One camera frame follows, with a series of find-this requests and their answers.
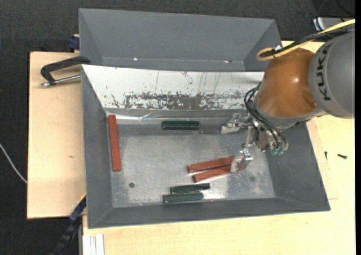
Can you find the pale wood flat board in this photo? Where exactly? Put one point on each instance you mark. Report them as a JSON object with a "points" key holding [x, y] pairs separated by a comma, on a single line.
{"points": [[53, 141]]}

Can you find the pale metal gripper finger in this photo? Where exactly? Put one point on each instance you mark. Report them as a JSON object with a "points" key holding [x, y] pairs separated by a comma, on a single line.
{"points": [[242, 160], [235, 125]]}

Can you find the dark green flat block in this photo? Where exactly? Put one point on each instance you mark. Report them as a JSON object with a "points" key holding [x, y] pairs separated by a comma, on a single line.
{"points": [[190, 188], [183, 198], [180, 125]]}

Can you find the red-brown flat block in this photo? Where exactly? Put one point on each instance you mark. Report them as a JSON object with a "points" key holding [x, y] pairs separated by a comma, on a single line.
{"points": [[114, 144], [210, 163], [211, 175]]}

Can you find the small black screw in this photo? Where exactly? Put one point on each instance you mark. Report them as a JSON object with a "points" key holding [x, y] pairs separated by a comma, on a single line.
{"points": [[342, 156]]}

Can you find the grey metal bin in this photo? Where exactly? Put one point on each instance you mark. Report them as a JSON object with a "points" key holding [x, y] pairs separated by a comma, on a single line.
{"points": [[169, 152]]}

